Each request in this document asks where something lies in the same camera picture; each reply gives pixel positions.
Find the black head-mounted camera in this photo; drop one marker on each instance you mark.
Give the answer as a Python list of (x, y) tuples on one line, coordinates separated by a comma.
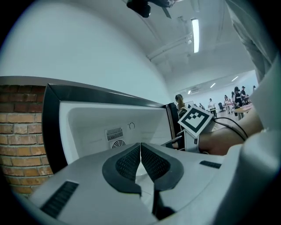
[(140, 7)]

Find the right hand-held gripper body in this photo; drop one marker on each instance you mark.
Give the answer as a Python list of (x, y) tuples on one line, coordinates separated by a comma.
[(194, 119)]

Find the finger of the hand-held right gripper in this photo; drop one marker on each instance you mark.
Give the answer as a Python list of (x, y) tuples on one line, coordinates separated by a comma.
[(172, 141)]

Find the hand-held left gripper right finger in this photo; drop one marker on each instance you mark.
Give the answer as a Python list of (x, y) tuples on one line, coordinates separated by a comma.
[(188, 173)]

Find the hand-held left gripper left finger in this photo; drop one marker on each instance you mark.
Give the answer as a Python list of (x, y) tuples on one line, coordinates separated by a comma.
[(87, 182)]

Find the white mini fridge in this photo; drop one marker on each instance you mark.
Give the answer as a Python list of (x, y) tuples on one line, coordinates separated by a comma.
[(87, 123)]

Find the wooden table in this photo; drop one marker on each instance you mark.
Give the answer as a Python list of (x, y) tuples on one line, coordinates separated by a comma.
[(243, 109)]

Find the long ceiling light bar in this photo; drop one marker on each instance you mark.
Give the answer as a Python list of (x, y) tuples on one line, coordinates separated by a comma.
[(195, 35)]

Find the person's right forearm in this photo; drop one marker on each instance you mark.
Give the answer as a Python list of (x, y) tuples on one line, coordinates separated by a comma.
[(228, 140)]

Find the person's grey shirt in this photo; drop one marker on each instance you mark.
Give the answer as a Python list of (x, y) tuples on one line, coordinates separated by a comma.
[(252, 44)]

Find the white ceiling pipe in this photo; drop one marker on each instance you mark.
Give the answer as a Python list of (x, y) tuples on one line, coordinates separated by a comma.
[(169, 51), (171, 45)]

